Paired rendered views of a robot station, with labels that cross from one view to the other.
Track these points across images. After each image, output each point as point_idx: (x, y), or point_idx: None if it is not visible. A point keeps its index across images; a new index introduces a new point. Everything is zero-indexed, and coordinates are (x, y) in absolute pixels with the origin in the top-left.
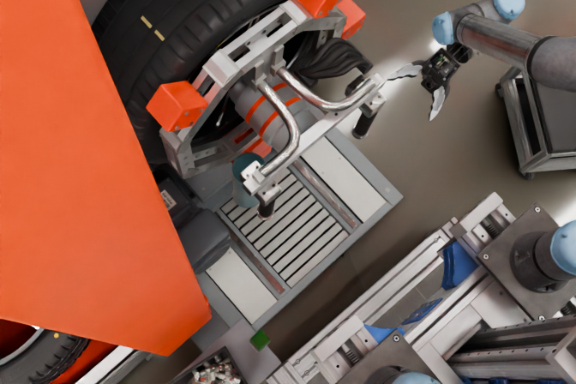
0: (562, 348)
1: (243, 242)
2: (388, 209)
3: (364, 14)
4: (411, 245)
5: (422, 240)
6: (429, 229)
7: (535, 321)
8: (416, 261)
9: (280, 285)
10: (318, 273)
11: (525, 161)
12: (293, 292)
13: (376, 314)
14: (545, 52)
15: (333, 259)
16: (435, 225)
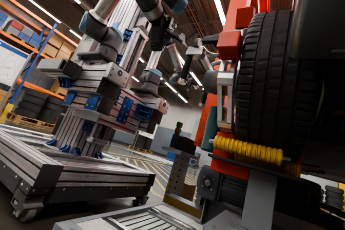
0: (147, 36)
1: (185, 225)
2: (75, 218)
3: (221, 32)
4: (45, 223)
5: (33, 223)
6: (19, 227)
7: (130, 54)
8: (84, 166)
9: (154, 209)
10: (133, 207)
11: None
12: (146, 206)
13: (111, 167)
14: None
15: (123, 209)
16: (8, 228)
